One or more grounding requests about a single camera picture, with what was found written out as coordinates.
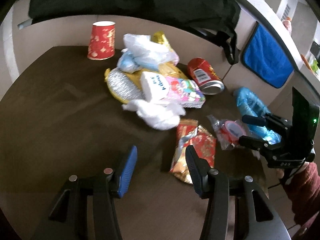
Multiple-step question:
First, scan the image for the yellow foil-lined package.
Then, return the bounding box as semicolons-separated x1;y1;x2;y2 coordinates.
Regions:
104;62;187;104

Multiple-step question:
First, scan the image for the clear plastic bag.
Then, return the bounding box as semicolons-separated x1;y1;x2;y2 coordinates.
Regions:
117;34;168;74

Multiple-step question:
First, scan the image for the red paper cup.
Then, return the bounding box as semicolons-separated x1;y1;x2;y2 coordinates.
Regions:
87;21;116;61

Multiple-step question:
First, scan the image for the maroon sleeve forearm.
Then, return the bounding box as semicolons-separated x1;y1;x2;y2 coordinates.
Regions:
283;163;319;239

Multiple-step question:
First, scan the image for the person hand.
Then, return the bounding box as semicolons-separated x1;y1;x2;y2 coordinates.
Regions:
276;168;285;180

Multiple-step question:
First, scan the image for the clear red candy wrapper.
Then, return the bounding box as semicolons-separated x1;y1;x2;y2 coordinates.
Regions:
207;115;247;151

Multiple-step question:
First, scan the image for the blue towel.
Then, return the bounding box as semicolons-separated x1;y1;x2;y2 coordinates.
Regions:
241;22;293;89

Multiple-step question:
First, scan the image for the red gold foil wrapper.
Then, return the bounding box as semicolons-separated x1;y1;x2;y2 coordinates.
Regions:
169;119;217;185

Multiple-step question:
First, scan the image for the red soda can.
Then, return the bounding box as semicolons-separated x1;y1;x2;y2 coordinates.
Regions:
187;57;225;95

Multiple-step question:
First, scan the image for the crumpled white tissue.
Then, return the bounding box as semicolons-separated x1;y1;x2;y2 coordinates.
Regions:
122;99;186;131

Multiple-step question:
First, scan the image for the white tissue pack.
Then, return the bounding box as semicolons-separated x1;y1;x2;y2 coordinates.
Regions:
140;72;169;102

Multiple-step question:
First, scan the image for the black cloth bag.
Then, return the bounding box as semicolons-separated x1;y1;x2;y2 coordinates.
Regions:
28;0;240;64

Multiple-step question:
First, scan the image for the white countertop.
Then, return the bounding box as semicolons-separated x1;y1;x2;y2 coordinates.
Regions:
237;0;319;94

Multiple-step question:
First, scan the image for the yellow snack bag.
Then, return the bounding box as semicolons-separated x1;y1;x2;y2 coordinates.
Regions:
151;31;180;66

